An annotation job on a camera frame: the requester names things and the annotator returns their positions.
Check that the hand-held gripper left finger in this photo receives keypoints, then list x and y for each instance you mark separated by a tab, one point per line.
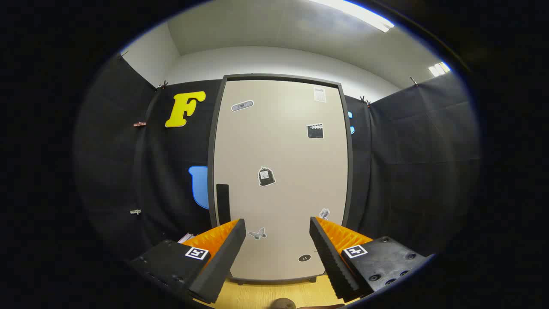
223	262

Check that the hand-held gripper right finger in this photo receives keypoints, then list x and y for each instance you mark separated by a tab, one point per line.
332	262

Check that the brown fuzzy shoe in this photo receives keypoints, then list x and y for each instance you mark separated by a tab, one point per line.
283	304

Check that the dark grey shoe cabinet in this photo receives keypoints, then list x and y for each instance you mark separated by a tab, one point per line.
215	128

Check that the white spine book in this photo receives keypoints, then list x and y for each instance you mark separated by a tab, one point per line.
186	237

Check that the black backdrop cloth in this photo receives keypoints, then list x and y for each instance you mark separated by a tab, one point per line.
407	171

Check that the black binder clip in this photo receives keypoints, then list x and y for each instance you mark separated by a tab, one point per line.
365	101
162	84
413	80
122	54

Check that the small ceiling light panel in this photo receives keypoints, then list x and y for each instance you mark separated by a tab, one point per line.
438	69

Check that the long ceiling light panel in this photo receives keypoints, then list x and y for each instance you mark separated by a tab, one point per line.
364	17

